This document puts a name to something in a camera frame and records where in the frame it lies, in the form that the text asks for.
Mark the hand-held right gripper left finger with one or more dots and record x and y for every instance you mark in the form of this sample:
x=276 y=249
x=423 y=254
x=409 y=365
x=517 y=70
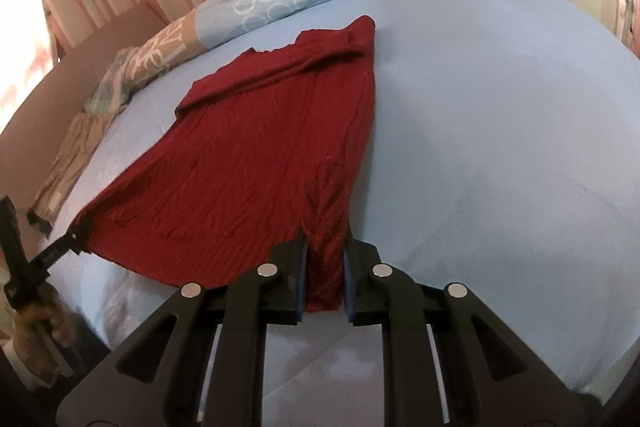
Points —
x=290 y=282

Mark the person's left hand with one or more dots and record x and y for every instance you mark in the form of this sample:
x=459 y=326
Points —
x=40 y=314

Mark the black cloth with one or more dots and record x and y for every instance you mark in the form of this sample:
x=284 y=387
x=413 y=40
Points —
x=40 y=224

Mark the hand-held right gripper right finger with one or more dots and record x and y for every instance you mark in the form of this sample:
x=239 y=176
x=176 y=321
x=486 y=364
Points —
x=360 y=287

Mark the folded patterned blue quilt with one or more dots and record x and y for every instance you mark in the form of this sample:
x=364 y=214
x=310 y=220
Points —
x=280 y=2

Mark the bed with blue sheet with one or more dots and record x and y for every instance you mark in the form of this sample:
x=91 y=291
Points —
x=500 y=132

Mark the pink bed headboard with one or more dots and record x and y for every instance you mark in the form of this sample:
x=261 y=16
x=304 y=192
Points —
x=60 y=82

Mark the brown folded garment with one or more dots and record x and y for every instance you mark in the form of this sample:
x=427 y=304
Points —
x=65 y=162

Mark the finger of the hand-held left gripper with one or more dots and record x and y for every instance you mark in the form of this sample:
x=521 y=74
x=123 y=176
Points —
x=57 y=252

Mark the plaid pillow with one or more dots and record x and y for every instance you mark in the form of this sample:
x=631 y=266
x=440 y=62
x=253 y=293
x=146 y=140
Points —
x=107 y=92

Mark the red knit sweater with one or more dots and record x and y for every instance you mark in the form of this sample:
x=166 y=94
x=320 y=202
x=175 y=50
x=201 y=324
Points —
x=240 y=167

